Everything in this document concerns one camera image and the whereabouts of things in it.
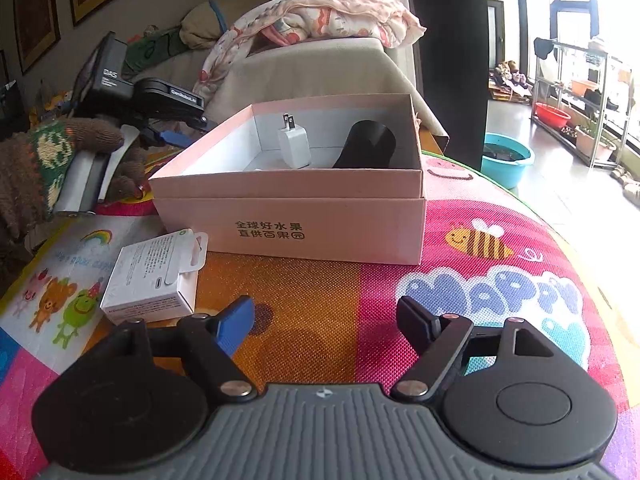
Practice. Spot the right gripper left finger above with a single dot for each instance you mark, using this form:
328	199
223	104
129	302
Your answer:
208	344

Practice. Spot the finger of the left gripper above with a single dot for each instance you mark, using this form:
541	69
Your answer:
159	132

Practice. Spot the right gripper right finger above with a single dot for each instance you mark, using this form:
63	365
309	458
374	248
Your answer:
439	342

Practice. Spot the white cable package box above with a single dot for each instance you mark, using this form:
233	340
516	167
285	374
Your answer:
156	280

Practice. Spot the green plush cushion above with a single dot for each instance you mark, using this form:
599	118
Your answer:
152	48

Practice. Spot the colourful cartoon play mat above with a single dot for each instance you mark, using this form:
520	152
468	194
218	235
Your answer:
485	254

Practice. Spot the brown knitted plush toy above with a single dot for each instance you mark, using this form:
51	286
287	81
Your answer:
34	165

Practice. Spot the beige covered sofa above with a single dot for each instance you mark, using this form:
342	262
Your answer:
332	67

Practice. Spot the pink cardboard box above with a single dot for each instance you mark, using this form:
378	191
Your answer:
234	185

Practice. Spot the teal plastic basin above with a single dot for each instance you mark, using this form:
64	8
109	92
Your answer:
505	159

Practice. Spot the black cylindrical object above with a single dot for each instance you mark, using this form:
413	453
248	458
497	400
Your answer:
369	144

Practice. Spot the pink floral blanket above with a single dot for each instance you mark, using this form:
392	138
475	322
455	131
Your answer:
287	22

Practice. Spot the red plastic basin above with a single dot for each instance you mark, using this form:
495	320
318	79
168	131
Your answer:
551	115

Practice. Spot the metal shelf rack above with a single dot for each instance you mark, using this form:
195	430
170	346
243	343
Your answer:
595	88

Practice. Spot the beige pillow with blue strap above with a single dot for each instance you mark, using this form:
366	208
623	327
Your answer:
201	28

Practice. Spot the white wall charger plug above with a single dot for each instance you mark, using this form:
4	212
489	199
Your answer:
294	144

